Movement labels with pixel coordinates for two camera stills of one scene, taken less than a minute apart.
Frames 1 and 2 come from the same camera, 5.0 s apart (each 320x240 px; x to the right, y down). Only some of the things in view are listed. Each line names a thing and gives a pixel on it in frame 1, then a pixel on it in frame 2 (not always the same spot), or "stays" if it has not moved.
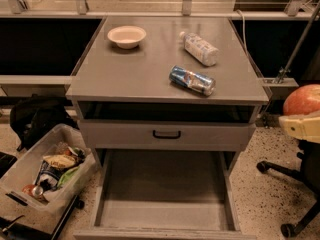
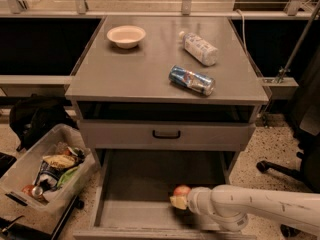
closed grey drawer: x=164 y=134 stays
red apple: x=303 y=100 to x=182 y=190
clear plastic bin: x=39 y=185 stays
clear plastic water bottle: x=199 y=48 stays
